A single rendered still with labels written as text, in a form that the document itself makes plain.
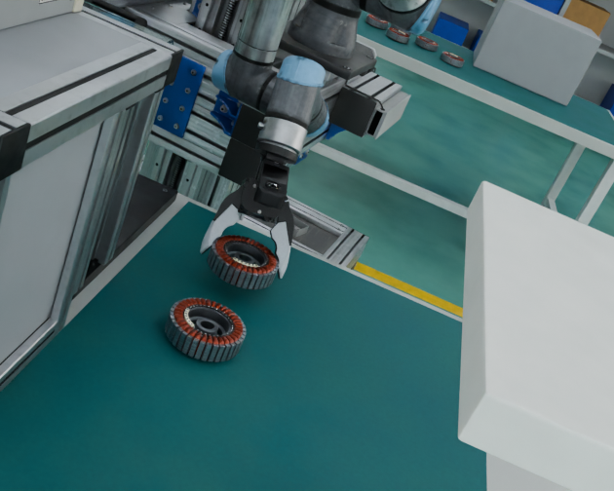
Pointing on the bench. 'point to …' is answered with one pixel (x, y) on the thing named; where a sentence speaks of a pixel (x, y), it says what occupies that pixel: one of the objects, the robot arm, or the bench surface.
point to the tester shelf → (60, 83)
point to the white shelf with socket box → (548, 344)
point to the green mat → (237, 387)
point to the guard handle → (119, 12)
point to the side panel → (36, 250)
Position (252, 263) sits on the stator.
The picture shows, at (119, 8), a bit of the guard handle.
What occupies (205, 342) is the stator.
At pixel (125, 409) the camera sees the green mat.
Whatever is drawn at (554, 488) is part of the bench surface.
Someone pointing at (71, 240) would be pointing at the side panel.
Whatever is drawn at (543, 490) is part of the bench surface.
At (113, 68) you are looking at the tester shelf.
